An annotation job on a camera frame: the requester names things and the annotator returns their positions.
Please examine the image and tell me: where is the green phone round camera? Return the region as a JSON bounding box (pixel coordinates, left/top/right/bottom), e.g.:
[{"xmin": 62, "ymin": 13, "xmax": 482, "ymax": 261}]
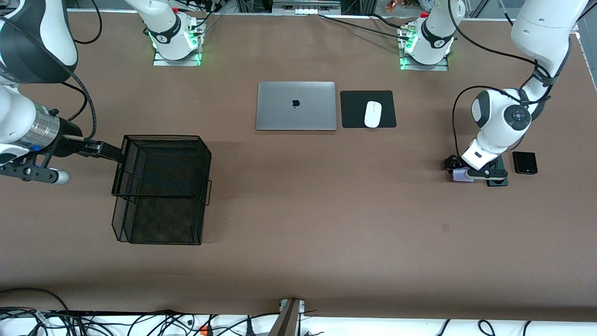
[{"xmin": 486, "ymin": 155, "xmax": 509, "ymax": 188}]

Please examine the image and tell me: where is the black flip phone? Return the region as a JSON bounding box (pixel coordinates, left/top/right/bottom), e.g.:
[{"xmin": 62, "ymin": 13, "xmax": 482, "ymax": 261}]
[{"xmin": 512, "ymin": 151, "xmax": 538, "ymax": 175}]

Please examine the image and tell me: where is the white computer mouse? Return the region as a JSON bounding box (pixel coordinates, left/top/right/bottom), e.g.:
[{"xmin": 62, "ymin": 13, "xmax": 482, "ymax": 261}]
[{"xmin": 364, "ymin": 101, "xmax": 382, "ymax": 128}]

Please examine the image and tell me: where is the black mouse pad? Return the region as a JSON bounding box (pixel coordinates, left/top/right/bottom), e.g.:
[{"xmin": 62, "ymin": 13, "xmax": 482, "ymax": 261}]
[{"xmin": 340, "ymin": 90, "xmax": 397, "ymax": 129}]

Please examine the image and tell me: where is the silver laptop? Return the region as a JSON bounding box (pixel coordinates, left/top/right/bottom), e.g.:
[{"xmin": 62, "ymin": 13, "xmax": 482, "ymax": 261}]
[{"xmin": 256, "ymin": 82, "xmax": 337, "ymax": 132}]

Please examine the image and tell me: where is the grey power strip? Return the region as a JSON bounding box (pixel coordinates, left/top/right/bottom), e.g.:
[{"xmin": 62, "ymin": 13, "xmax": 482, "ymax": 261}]
[{"xmin": 273, "ymin": 0, "xmax": 341, "ymax": 15}]

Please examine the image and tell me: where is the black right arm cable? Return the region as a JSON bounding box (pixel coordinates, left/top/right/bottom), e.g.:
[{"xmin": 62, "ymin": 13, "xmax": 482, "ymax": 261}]
[{"xmin": 0, "ymin": 0, "xmax": 103, "ymax": 143}]

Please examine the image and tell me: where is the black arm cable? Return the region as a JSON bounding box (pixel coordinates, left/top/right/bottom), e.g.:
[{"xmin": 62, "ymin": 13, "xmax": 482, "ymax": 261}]
[
  {"xmin": 0, "ymin": 0, "xmax": 103, "ymax": 143},
  {"xmin": 448, "ymin": 0, "xmax": 553, "ymax": 159}
]

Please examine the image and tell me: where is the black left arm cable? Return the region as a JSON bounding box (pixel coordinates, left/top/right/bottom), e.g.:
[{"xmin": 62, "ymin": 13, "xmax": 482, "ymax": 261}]
[{"xmin": 448, "ymin": 0, "xmax": 553, "ymax": 159}]

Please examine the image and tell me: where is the black wire mesh basket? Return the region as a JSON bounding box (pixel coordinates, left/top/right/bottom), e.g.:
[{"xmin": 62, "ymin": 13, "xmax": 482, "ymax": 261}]
[{"xmin": 111, "ymin": 135, "xmax": 213, "ymax": 245}]

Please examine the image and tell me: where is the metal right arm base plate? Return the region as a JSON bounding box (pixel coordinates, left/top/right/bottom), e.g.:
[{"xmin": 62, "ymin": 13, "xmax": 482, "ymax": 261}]
[{"xmin": 153, "ymin": 47, "xmax": 202, "ymax": 67}]

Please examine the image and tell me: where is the black table cable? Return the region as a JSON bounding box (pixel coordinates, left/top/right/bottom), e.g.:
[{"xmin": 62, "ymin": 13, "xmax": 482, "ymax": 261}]
[{"xmin": 319, "ymin": 14, "xmax": 411, "ymax": 40}]

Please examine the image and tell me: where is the metal table bracket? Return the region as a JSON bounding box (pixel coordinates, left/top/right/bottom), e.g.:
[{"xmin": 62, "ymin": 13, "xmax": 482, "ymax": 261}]
[{"xmin": 268, "ymin": 299, "xmax": 306, "ymax": 336}]

